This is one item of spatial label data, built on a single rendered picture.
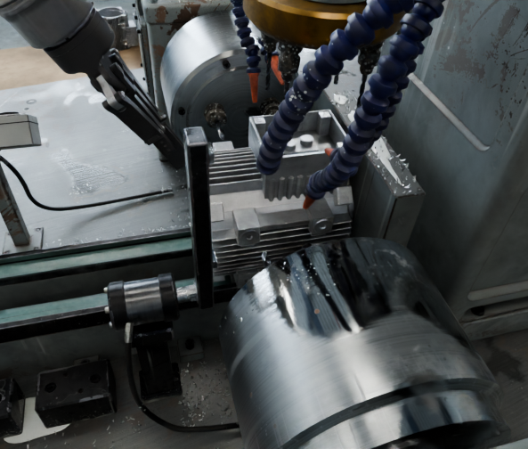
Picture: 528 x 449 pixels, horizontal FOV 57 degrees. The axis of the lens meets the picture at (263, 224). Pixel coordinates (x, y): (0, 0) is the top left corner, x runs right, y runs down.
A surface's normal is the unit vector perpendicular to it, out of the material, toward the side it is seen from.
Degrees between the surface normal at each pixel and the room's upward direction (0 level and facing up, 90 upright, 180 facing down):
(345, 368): 21
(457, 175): 90
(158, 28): 90
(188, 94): 90
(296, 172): 90
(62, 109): 0
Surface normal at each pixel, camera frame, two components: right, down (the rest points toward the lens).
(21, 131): 0.23, 0.14
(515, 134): -0.97, 0.14
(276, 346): -0.63, -0.42
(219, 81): 0.25, 0.68
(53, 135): 0.05, -0.72
